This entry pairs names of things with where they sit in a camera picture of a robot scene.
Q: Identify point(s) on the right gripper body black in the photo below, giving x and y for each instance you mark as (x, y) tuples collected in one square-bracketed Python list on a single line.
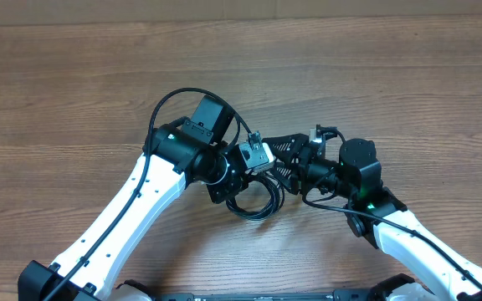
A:
[(313, 166)]

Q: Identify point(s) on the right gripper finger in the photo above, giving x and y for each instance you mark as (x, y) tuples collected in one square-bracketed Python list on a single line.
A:
[(286, 147), (285, 173)]

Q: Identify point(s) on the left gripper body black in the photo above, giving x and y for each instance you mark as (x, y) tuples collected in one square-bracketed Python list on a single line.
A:
[(224, 184)]

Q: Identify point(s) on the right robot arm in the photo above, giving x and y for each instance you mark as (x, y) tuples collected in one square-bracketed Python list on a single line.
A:
[(373, 212)]

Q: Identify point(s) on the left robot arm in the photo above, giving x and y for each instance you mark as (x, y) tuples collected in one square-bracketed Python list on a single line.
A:
[(174, 156)]

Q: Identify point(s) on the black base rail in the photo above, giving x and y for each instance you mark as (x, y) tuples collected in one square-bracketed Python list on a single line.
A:
[(343, 294)]

